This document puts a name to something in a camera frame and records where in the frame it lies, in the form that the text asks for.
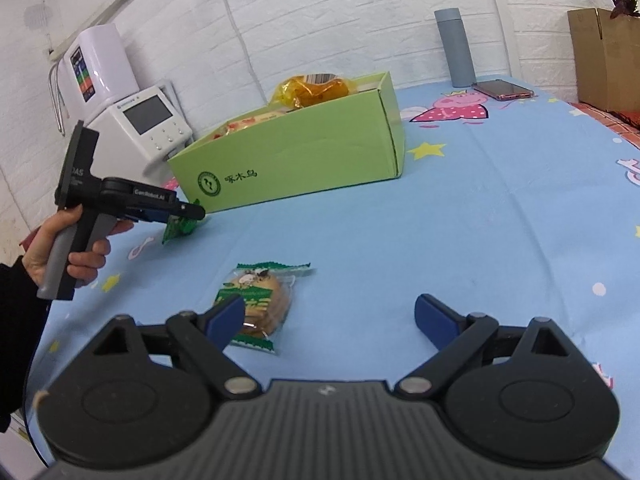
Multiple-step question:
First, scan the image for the green cookie packet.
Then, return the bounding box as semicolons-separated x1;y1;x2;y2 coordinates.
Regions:
214;260;317;356

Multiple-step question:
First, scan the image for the person's left forearm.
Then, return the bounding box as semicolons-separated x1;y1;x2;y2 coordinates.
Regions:
0;255;52;435

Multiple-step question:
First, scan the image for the smartphone with red case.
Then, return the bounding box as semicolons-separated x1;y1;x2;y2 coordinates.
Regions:
472;79;535;101

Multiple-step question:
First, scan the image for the white water purifier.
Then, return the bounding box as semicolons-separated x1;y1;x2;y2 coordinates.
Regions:
48;25;139;137

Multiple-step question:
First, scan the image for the brown cardboard box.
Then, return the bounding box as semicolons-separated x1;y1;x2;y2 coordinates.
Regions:
567;7;640;114

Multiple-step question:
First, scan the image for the grey wall cable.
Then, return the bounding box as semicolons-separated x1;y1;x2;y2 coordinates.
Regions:
212;0;269;107

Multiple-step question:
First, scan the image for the person's left hand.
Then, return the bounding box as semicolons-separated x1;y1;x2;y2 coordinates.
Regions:
21;205;136;289

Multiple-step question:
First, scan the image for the blue printed tablecloth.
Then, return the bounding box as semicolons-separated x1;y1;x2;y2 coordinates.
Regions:
30;76;640;467

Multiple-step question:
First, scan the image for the orange bread packet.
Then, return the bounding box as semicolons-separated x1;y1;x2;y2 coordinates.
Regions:
272;73;351;109

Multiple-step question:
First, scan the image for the green cardboard box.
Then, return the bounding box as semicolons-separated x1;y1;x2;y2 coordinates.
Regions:
167;70;406;214

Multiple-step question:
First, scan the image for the small green snack packet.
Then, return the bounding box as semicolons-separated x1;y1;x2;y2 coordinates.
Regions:
162;213;197;246

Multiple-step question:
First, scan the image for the white machine with screen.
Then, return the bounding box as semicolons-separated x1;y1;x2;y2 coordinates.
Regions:
84;84;195;187

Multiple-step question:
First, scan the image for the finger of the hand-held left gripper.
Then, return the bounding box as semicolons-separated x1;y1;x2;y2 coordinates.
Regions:
174;199;206;221
134;209;177;225

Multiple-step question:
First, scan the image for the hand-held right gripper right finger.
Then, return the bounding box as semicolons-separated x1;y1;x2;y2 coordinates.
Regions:
414;294;571;401

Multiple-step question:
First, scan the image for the grey thermos bottle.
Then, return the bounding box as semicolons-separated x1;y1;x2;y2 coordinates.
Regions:
433;8;476;89

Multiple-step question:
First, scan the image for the red patterned blanket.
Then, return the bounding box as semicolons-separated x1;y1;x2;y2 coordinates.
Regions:
567;101;640;149

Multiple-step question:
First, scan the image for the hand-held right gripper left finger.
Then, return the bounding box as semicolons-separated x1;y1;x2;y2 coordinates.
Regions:
94;294;262;401

